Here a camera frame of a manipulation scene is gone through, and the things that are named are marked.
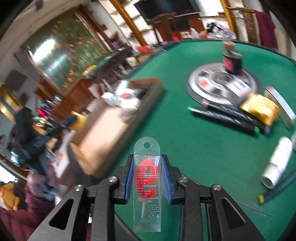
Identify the white bottle red label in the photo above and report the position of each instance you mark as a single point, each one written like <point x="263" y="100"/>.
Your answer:
<point x="127" y="98"/>

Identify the long white medicine box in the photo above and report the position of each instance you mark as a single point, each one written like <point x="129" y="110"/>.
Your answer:
<point x="286" y="114"/>

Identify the clear pack red candle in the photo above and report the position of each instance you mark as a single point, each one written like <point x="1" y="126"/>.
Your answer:
<point x="147" y="193"/>

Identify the round table centre console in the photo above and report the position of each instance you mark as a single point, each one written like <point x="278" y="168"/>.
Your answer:
<point x="208" y="82"/>

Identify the maroon cloth on chair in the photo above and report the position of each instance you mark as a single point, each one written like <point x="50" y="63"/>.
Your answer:
<point x="266" y="30"/>

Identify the yellow snack packet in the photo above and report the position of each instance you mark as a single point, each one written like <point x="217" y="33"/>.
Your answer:
<point x="261" y="108"/>

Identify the wooden chair near television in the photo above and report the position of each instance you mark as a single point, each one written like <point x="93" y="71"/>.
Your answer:
<point x="166" y="26"/>

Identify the wooden chair with cloth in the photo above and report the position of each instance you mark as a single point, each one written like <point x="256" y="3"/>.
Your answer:
<point x="245" y="24"/>

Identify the white bottle blue label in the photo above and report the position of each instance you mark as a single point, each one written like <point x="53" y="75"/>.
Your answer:
<point x="277" y="163"/>

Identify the black marker yellow cap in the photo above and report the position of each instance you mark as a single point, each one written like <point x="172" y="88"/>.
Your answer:
<point x="270" y="194"/>

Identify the dark side table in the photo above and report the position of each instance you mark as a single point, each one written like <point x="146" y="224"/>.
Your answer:
<point x="108" y="65"/>

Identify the black television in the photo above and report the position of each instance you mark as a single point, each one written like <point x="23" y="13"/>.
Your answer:
<point x="151" y="8"/>

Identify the black marker green cap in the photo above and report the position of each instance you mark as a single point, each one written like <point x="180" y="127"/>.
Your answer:
<point x="226" y="120"/>

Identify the small grey carton box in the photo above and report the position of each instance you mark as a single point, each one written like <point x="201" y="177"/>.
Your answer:
<point x="237" y="92"/>

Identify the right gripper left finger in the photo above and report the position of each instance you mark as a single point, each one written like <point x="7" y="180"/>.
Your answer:
<point x="126" y="179"/>

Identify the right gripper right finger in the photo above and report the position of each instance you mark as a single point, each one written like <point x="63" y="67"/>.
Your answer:
<point x="174" y="193"/>

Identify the cardboard tray box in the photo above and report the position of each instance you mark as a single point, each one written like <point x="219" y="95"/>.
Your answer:
<point x="93" y="150"/>

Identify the flower wall painting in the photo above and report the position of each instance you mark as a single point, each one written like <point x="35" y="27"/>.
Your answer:
<point x="62" y="49"/>

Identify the white pill bottle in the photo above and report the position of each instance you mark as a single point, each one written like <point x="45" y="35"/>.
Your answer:
<point x="293" y="140"/>

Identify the pile of clothes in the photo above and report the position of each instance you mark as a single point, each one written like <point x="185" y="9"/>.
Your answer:
<point x="215" y="30"/>

